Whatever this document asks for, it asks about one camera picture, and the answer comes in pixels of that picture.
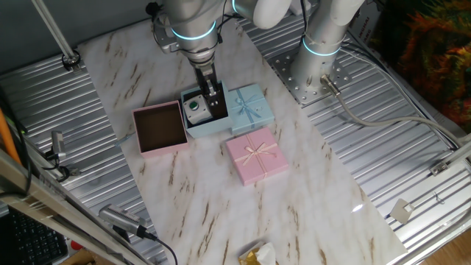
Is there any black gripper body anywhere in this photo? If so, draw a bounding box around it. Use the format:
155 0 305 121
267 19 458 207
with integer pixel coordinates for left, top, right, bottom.
189 60 217 89

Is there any grey push button switch box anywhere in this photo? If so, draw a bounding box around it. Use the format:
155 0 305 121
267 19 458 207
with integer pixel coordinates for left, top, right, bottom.
183 94 214 125

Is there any pink gift box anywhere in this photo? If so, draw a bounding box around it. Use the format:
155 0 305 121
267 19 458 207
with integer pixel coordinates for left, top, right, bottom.
132 100 190 160

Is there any blue open gift box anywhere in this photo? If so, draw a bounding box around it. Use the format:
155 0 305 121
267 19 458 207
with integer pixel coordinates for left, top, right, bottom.
180 79 235 140

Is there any blue box lid with bow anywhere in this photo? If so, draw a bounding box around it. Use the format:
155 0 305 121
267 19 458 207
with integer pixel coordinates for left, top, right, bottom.
227 83 276 136

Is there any pink box lid with bow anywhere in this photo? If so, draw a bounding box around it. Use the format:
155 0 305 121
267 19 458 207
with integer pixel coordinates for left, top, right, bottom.
225 127 290 187

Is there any white marble pattern mat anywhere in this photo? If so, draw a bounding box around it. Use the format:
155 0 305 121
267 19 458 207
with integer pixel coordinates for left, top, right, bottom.
77 0 408 265

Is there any metal pole with round foot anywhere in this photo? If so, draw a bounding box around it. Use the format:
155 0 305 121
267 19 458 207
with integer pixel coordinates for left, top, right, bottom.
31 0 81 71

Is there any gold tissue pack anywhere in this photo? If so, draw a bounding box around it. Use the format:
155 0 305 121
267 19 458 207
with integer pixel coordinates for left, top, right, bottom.
238 241 277 265

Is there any orange tube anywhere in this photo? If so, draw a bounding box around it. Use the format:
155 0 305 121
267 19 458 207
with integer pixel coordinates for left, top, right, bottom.
0 108 21 165

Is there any colourful orange green cloth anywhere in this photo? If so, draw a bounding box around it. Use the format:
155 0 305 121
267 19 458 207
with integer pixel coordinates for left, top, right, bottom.
371 0 471 133

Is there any black keyboard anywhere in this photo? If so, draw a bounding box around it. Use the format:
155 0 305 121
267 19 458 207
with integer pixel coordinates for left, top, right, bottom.
7 208 69 265

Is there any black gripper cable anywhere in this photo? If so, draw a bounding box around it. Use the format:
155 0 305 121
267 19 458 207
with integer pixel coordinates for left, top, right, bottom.
215 0 244 46

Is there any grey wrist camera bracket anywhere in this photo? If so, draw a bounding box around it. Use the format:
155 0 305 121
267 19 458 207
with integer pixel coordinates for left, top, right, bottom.
152 21 181 54

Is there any black round mount knob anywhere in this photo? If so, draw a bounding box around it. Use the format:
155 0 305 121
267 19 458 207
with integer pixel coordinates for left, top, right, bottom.
145 1 163 16

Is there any perforated metal robot base plate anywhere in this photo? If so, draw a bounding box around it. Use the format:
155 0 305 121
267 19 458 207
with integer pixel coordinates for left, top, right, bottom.
268 47 353 107

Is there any ribbed silver camera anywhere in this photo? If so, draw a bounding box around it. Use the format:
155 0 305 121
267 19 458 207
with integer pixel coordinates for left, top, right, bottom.
98 204 148 239

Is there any small camera on clamp mount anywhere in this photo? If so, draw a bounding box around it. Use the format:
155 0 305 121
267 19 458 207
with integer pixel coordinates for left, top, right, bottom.
50 130 68 162

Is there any thick grey cable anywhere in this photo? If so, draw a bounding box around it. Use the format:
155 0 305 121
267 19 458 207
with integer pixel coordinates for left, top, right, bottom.
319 73 471 148

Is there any black camera cable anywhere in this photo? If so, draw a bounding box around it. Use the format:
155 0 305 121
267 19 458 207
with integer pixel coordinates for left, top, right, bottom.
145 230 180 265

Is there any small metal bracket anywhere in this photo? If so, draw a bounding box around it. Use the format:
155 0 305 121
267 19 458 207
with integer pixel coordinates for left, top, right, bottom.
429 161 450 177

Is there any short aluminium frame bar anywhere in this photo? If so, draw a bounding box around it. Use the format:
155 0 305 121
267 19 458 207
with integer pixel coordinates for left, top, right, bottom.
437 139 471 167

